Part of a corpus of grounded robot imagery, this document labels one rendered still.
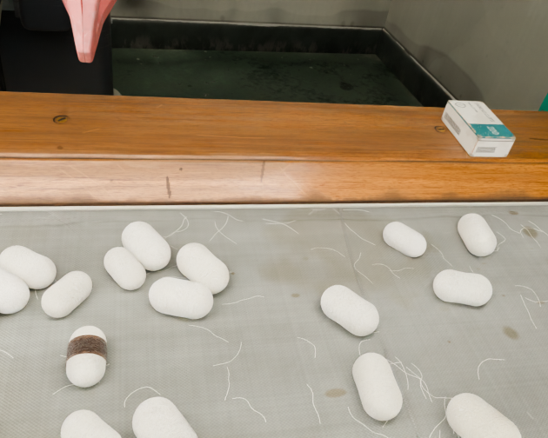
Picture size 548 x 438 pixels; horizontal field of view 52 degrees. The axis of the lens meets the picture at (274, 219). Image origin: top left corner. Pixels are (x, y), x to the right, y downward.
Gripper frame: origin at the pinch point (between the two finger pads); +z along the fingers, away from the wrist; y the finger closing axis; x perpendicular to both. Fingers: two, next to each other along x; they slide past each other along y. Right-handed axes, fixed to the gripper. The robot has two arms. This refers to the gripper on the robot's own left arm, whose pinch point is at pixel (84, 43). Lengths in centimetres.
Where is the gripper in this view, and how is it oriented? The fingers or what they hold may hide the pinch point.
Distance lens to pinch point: 33.9
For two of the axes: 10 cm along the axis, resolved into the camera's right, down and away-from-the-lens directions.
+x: -2.3, 1.6, 9.6
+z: 0.5, 9.9, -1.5
